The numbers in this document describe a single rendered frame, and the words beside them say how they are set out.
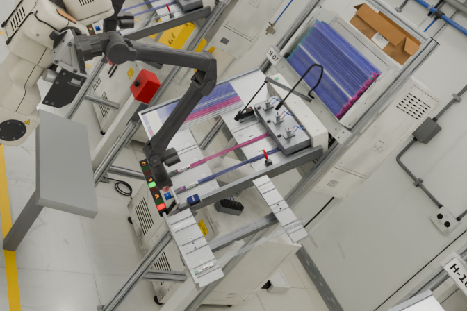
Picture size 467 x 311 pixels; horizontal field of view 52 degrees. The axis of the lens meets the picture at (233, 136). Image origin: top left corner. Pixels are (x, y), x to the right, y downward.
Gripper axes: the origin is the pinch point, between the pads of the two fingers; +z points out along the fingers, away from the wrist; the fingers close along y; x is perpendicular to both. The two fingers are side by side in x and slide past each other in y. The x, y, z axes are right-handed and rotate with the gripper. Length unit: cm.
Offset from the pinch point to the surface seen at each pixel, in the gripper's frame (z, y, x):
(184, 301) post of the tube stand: 32.7, -35.4, 11.2
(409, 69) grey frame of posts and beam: -28, -14, -113
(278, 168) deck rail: 4, -11, -50
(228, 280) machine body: 81, -10, -14
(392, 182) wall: 129, 29, -156
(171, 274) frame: 47, -12, 13
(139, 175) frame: 49, 60, 10
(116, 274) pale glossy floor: 63, 11, 41
